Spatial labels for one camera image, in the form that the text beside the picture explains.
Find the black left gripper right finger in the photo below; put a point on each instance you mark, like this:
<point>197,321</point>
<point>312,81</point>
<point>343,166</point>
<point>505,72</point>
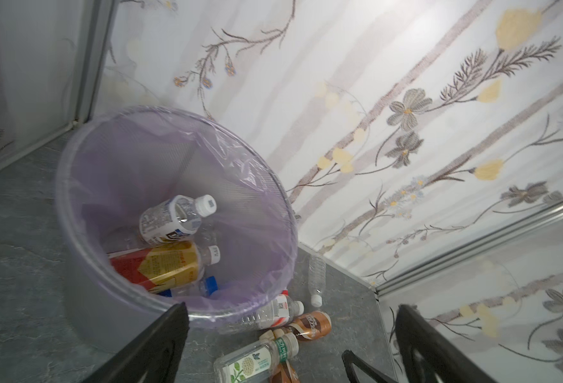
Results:
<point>428,356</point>

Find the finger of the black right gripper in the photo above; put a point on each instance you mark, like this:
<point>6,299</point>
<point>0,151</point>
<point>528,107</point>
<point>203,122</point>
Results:
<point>353,363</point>

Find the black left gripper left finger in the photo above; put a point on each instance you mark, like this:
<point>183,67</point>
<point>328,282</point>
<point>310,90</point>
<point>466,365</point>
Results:
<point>154,355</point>

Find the clear water bottle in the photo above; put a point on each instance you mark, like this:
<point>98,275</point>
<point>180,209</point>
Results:
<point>277,313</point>

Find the yellow label tea bottle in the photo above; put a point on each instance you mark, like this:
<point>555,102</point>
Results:
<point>163,268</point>

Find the crushed clear bottle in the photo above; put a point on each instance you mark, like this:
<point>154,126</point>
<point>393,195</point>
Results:
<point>256,362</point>

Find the grey label small bottle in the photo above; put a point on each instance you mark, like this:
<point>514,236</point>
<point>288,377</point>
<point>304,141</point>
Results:
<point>175,219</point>

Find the purple lined trash bin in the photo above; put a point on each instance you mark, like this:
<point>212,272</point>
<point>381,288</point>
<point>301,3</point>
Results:
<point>117,166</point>

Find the brown tea bottle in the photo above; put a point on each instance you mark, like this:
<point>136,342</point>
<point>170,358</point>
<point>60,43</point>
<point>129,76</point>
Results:
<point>309,327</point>

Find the upright clear small bottle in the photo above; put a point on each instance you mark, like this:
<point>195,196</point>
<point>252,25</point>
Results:
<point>317,279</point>

